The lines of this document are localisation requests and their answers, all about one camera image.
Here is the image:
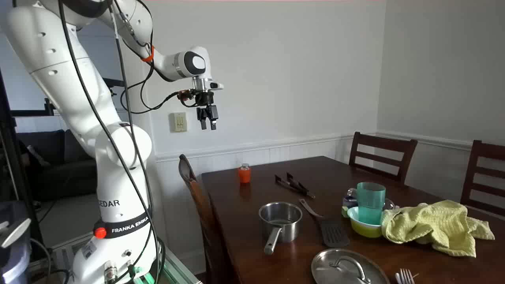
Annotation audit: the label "teal plastic cup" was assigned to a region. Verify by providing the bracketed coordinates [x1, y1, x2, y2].
[355, 180, 387, 226]

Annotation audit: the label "orange bottle with grey cap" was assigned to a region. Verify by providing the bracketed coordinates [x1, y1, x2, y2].
[237, 162, 252, 186]

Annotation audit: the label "dark wooden slat-back chair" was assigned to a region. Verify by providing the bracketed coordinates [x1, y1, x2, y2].
[347, 131, 420, 186]
[459, 139, 505, 218]

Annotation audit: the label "silver pot lid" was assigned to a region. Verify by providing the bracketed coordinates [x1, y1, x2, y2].
[309, 248, 391, 284]

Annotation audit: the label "black kitchen tongs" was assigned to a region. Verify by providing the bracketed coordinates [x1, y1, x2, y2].
[273, 172, 317, 200]

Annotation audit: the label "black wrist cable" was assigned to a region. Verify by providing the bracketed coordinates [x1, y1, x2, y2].
[118, 30, 200, 117]

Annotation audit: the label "silver pot with handle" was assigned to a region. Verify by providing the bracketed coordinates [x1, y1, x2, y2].
[257, 200, 305, 256]

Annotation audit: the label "beige wall outlet plate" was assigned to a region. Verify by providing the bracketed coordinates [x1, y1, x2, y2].
[167, 110, 189, 134]

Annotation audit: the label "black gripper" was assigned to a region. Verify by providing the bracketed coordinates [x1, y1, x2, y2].
[194, 88, 219, 131]

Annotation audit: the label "grey round appliance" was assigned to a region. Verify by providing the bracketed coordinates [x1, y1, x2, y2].
[0, 199, 33, 284]

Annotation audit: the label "dark wooden curved-back chair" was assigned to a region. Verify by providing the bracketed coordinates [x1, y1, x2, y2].
[177, 153, 234, 284]

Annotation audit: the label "green bowl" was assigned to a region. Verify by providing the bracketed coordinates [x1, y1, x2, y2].
[346, 205, 388, 240]

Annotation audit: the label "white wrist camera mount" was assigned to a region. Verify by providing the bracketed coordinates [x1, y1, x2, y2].
[196, 77, 226, 91]

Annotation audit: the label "dark couch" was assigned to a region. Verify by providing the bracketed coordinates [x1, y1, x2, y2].
[14, 128, 99, 202]

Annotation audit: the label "silver forks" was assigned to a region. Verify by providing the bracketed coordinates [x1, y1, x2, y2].
[393, 267, 420, 284]

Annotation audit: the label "yellow cloth towel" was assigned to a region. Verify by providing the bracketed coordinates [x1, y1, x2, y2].
[380, 199, 497, 259]

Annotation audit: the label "black metal stand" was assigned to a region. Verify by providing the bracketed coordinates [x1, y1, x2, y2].
[0, 72, 57, 249]

